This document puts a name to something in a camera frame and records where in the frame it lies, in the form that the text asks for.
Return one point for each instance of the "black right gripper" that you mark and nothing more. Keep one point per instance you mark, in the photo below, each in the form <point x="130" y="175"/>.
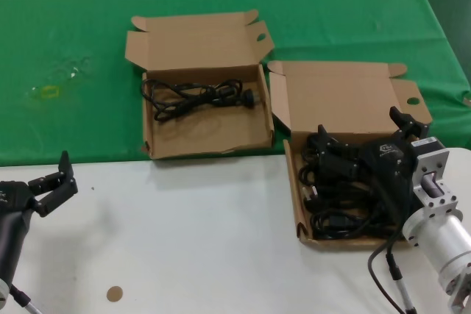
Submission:
<point x="392" y="168"/>

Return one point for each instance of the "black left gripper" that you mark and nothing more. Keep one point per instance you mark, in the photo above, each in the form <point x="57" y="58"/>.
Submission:
<point x="13" y="218"/>

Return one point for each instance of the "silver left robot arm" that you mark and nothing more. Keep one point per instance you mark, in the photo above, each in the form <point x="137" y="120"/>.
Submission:
<point x="3" y="288"/>

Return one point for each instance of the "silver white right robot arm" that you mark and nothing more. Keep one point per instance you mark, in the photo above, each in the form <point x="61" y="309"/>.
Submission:
<point x="438" y="233"/>

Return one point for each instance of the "open brown cardboard box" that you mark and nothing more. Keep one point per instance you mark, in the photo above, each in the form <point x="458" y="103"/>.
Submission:
<point x="331" y="97"/>

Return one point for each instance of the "cardboard box with torn rim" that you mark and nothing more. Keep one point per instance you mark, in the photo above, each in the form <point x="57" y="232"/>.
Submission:
<point x="206" y="134"/>

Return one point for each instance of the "round brown cardboard disc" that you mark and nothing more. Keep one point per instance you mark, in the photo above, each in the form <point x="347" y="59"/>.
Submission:
<point x="114" y="293"/>

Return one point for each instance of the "green table cloth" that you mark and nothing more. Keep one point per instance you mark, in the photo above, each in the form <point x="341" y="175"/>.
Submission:
<point x="73" y="16"/>

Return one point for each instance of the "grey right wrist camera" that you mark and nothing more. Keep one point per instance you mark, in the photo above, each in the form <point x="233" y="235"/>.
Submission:
<point x="424" y="142"/>

